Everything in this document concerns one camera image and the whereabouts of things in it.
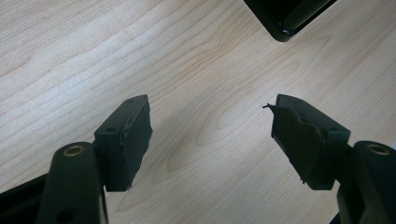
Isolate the red and black shoe rack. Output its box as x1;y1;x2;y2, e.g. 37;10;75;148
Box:
242;0;339;43

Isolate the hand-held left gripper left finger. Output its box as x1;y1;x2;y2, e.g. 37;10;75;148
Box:
93;93;154;193

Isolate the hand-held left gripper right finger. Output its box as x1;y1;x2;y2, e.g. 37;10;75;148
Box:
262;93;352;191

